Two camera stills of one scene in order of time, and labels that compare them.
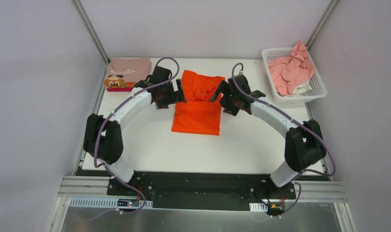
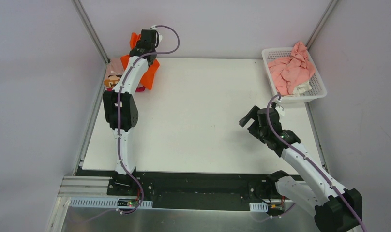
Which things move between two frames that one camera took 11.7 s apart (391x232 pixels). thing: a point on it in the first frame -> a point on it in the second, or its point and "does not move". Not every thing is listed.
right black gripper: x=223 y=97 -> x=252 y=120
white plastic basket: x=318 y=90 does not move
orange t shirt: x=198 y=115 -> x=153 y=66
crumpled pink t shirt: x=286 y=73 does not move
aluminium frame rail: x=91 y=29 does not move
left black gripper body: x=172 y=94 -> x=147 y=38
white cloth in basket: x=299 y=89 does not move
